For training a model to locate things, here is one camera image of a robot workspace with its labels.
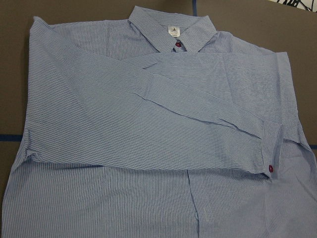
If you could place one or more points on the blue striped button shirt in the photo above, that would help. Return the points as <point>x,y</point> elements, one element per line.
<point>158,126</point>

